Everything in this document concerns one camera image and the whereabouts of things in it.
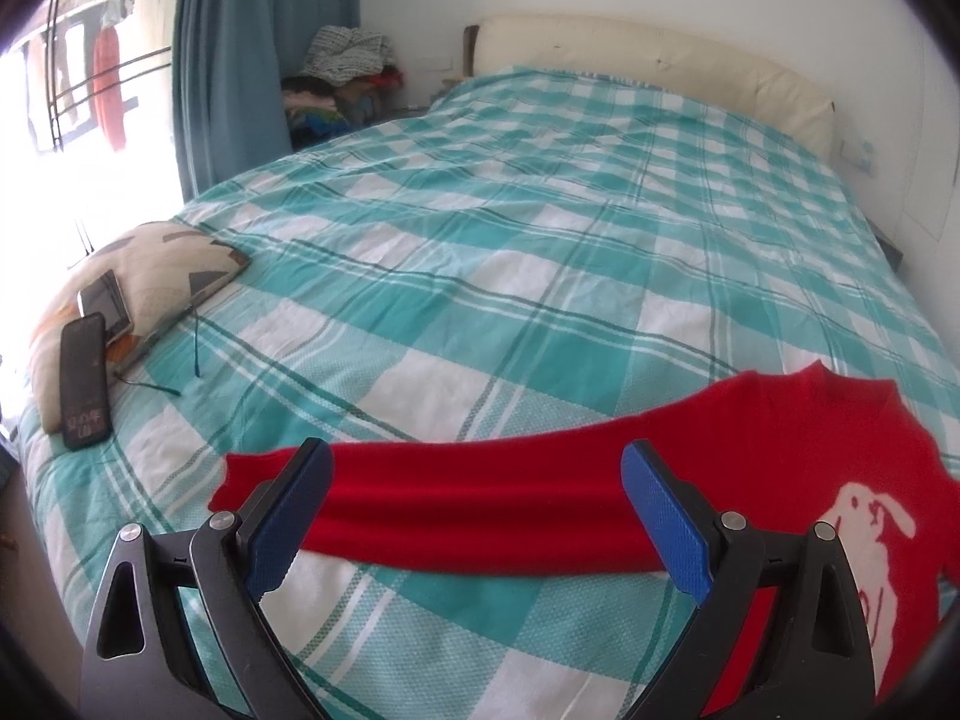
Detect pile of clothes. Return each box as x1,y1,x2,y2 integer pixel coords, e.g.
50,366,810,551
281,25,404,151

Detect beige patterned pillow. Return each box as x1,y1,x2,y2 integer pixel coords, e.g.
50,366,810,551
29,221,251,434

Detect teal plaid bed sheet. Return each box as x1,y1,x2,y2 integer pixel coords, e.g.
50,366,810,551
17,65,960,720

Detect red hanging garment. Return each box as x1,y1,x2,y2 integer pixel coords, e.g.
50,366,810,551
91,26,127,151

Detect black window railing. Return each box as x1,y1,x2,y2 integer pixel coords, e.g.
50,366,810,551
37,0,172,151

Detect cream padded headboard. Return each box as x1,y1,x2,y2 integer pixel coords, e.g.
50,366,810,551
462,13,835,160

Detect blue curtain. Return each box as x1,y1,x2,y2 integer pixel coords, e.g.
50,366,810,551
171,0,359,200

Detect black cable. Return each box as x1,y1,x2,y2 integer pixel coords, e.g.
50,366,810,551
110,299,209,398

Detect white wall socket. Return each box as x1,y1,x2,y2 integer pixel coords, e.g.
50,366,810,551
839,137,875,176

